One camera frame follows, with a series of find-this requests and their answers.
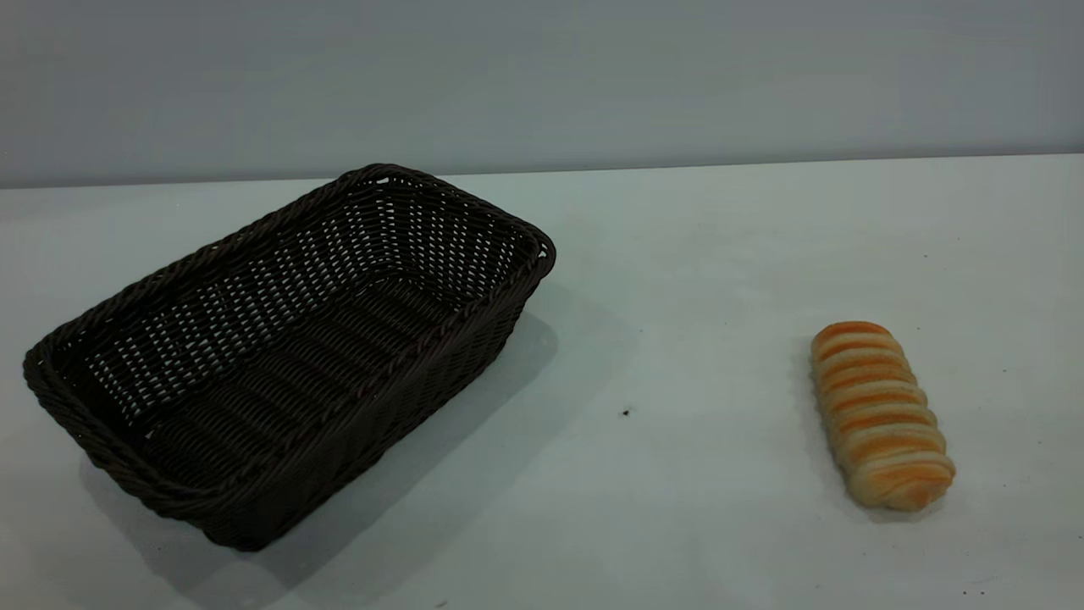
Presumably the dark brown woven wicker basket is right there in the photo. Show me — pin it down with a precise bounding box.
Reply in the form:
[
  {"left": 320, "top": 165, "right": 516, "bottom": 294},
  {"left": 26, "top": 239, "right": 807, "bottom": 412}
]
[{"left": 23, "top": 164, "right": 557, "bottom": 552}]

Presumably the striped golden bread loaf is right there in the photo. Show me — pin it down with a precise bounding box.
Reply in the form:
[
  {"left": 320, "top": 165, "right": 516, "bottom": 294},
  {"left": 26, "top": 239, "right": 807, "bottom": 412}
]
[{"left": 810, "top": 321, "right": 957, "bottom": 512}]

